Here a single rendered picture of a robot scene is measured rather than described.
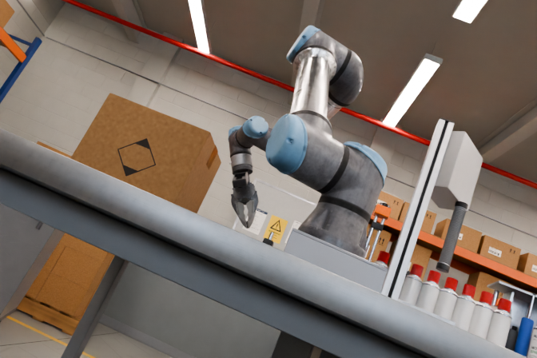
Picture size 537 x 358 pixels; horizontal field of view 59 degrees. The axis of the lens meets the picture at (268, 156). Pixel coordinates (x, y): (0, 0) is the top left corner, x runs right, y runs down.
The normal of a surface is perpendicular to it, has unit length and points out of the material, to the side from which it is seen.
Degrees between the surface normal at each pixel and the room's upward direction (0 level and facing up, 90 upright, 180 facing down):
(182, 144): 90
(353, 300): 90
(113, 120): 90
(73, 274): 90
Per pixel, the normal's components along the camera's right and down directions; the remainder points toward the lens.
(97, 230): 0.03, -0.33
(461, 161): 0.69, 0.07
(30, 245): 0.30, -0.13
